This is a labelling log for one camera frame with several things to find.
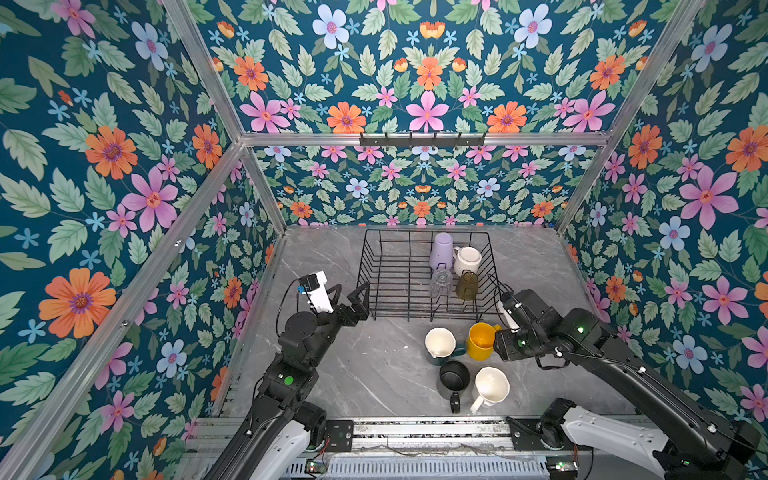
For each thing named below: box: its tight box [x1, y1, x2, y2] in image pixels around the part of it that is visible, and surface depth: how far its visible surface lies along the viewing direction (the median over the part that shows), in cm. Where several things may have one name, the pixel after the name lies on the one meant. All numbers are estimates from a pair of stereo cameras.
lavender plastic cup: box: [429, 232, 454, 270], surface depth 100 cm
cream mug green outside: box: [424, 327, 467, 366], surface depth 82 cm
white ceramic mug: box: [470, 366, 511, 413], surface depth 76 cm
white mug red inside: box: [453, 246, 482, 276], surface depth 100 cm
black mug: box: [439, 360, 471, 414], surface depth 78 cm
